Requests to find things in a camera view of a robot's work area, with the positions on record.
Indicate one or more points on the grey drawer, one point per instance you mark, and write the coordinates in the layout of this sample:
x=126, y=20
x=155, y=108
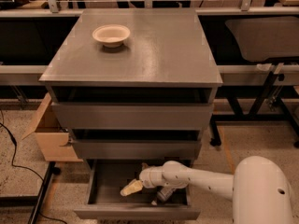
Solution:
x=104, y=200
x=133, y=117
x=136, y=144

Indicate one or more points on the grey bottom drawer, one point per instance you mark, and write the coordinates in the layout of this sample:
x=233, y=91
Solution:
x=104, y=200

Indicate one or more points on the grey drawer cabinet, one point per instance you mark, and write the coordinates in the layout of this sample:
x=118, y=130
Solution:
x=166, y=60

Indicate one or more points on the clear plastic bottle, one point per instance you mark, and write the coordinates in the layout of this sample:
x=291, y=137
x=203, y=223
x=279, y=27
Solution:
x=163, y=195

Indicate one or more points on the grey top drawer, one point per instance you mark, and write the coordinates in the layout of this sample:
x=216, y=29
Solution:
x=133, y=117

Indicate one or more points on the grey metal rail workbench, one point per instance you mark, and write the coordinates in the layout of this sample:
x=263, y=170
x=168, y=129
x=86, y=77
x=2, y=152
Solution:
x=232, y=74

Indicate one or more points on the grey middle drawer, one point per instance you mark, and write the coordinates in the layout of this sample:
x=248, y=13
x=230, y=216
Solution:
x=136, y=144

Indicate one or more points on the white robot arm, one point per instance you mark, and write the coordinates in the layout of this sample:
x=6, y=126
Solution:
x=258, y=189

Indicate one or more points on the cardboard box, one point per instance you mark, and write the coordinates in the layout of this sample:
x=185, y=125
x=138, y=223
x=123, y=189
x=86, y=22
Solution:
x=52, y=140

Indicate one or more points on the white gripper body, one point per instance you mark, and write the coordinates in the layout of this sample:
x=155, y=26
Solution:
x=149, y=176

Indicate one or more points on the black metal floor frame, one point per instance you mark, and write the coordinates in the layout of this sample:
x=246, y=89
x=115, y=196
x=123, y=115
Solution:
x=33, y=201

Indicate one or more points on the white paper bowl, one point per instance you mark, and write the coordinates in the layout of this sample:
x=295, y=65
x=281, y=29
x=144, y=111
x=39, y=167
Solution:
x=111, y=36

